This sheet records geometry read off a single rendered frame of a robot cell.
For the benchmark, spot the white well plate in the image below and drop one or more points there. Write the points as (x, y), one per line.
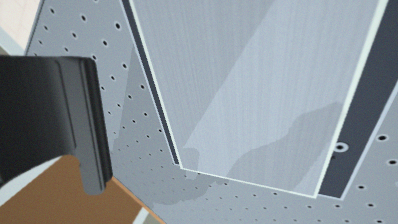
(366, 49)

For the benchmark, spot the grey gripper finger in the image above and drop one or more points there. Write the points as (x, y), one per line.
(51, 106)

